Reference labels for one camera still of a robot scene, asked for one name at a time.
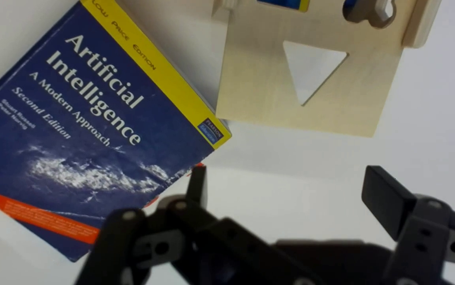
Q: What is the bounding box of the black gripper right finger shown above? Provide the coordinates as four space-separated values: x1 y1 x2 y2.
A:
361 165 455 285

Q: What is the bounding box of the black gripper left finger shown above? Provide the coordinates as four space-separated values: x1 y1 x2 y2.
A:
75 163 211 285

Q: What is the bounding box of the wooden toy box lid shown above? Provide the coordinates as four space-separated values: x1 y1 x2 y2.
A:
216 0 405 140

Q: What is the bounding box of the wooden shape sorter toy box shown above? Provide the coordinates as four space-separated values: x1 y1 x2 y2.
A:
211 0 443 51

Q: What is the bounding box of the blue Artificial Intelligence book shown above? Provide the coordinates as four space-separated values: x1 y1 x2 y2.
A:
0 0 235 265

